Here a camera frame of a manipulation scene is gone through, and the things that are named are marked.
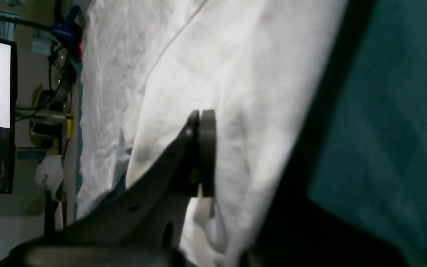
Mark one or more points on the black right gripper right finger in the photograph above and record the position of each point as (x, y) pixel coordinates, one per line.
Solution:
(298, 233)

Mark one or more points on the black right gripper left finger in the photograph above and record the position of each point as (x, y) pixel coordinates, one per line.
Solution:
(152, 211)

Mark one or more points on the white T-shirt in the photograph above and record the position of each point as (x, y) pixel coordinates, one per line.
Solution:
(147, 64)

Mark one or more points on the blue table cloth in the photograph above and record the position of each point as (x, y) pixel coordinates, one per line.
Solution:
(372, 171)

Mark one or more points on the blue orange clamp bottom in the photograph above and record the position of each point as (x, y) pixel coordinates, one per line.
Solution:
(67, 31)

